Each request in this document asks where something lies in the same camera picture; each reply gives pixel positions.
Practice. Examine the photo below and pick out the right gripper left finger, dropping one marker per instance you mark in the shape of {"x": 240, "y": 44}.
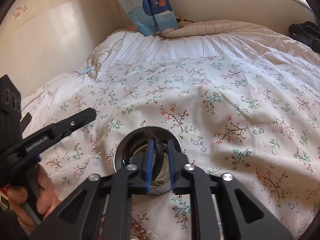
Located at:
{"x": 132, "y": 179}

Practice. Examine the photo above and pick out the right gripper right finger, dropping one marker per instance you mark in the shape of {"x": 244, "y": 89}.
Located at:
{"x": 188, "y": 179}

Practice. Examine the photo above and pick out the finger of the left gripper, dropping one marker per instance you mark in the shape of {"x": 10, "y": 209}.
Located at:
{"x": 45, "y": 138}

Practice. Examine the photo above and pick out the person's left hand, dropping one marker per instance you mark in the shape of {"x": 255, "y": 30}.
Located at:
{"x": 45, "y": 203}

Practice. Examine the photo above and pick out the round silver metal tin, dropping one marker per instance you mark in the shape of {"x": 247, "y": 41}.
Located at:
{"x": 136, "y": 142}

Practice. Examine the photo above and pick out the floral bed sheet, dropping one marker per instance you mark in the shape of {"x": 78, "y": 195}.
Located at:
{"x": 255, "y": 119}

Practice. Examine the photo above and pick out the beige checked pillow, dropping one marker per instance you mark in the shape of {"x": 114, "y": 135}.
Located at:
{"x": 216, "y": 27}

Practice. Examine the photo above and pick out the blue cartoon curtain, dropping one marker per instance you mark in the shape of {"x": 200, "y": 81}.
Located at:
{"x": 150, "y": 17}

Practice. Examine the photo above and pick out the black clothing pile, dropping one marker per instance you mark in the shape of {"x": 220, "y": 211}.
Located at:
{"x": 306, "y": 33}

